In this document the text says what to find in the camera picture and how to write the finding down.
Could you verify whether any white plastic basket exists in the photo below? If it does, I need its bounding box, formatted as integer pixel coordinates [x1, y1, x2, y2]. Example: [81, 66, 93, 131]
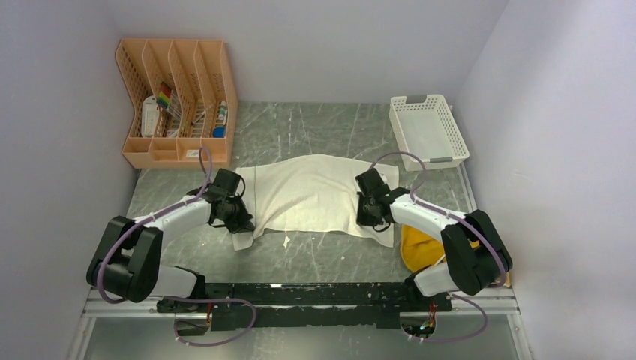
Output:
[388, 94, 470, 172]

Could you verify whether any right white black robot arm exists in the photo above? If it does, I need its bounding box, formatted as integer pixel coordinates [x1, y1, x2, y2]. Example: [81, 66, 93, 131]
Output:
[355, 168, 513, 311]

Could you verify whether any blue capped white bottle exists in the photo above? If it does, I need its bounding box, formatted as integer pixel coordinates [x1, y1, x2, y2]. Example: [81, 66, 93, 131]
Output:
[211, 100, 228, 138]

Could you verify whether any cream white towel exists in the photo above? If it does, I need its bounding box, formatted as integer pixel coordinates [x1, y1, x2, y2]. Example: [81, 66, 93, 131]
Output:
[232, 154, 394, 251]

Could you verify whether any orange plastic file organizer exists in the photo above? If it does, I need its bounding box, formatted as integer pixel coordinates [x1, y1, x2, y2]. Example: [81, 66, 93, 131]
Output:
[115, 38, 238, 170]

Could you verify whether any yellow brown towel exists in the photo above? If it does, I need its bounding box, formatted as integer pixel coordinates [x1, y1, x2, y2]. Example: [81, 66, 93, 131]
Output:
[400, 224, 481, 274]

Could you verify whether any white remote control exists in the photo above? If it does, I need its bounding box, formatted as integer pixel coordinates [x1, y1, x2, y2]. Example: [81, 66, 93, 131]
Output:
[140, 96, 161, 137]

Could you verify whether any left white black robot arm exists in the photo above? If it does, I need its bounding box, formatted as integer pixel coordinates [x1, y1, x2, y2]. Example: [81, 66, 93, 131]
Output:
[86, 169, 255, 312]

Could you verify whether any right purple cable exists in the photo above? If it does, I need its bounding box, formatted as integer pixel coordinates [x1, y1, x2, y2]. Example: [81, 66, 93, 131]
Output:
[368, 151, 509, 345]

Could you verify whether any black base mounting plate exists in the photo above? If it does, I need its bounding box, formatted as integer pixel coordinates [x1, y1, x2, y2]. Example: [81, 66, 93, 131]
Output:
[156, 282, 452, 334]

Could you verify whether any rainbow coloured item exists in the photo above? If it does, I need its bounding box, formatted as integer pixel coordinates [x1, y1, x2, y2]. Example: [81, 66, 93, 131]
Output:
[156, 82, 172, 110]

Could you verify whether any aluminium frame rail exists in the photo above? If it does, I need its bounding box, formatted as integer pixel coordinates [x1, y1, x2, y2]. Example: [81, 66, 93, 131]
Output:
[71, 282, 532, 359]

